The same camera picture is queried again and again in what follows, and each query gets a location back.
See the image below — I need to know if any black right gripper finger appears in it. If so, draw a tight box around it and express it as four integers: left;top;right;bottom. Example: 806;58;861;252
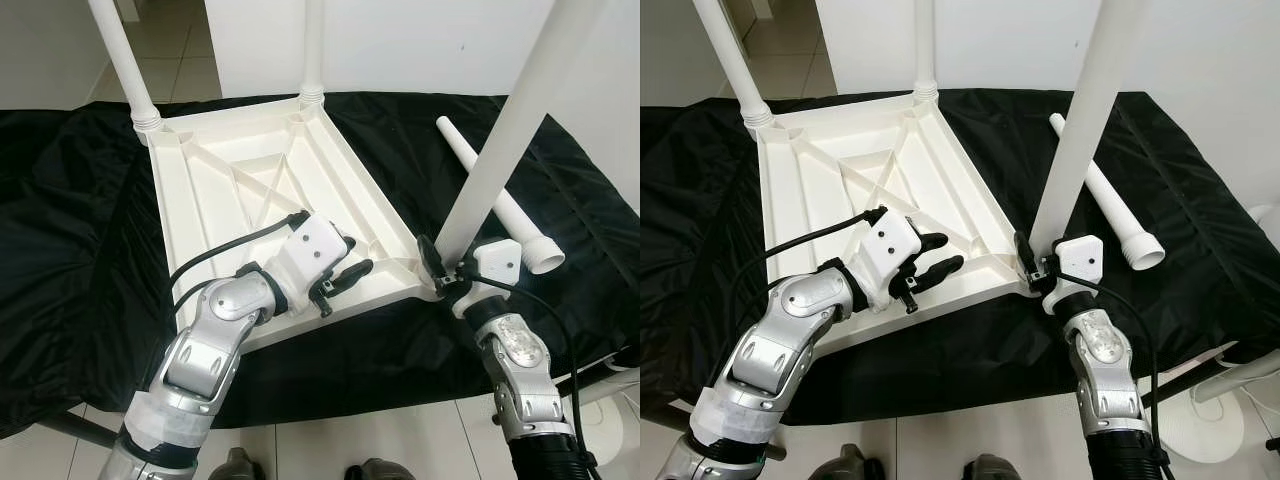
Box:
1014;231;1043;283
416;235;447;293

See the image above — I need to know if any white plastic ribbed table top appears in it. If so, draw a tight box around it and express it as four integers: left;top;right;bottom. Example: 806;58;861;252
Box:
133;88;446;353
745;85;1046;351

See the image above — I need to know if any white tapered plastic table leg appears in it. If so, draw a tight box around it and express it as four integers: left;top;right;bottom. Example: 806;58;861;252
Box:
433;0;611;266
912;0;941;104
1028;0;1153;261
298;0;328;109
1048;112;1167;273
436;115;567;276
690;0;777;133
86;0;164;141

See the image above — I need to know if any black table cloth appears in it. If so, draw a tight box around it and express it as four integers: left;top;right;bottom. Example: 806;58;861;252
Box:
0;92;641;441
640;88;1280;431

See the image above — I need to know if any grey robot right foot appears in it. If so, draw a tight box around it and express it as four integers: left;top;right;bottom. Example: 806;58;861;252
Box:
965;455;1021;480
345;458;401;480

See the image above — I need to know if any grey robot foot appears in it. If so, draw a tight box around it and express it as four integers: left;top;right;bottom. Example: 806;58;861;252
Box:
810;455;871;480
345;458;401;480
965;455;1021;480
215;448;261;480

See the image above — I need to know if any grey robot left foot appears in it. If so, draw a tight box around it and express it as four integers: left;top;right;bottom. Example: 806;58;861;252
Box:
215;448;261;480
810;455;871;480

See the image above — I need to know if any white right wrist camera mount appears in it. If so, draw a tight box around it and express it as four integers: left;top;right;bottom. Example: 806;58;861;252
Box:
450;240;523;321
1040;235;1105;317

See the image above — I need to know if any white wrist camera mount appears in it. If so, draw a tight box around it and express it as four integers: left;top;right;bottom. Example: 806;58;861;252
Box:
265;213;351;303
450;240;523;321
1040;235;1105;317
855;213;926;307

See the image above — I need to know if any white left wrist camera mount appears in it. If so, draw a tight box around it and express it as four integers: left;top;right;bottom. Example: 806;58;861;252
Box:
855;213;926;307
265;213;351;303

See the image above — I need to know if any black metal frame bar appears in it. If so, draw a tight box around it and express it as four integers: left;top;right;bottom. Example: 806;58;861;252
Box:
35;410;116;446
1145;340;1251;401
555;355;641;401

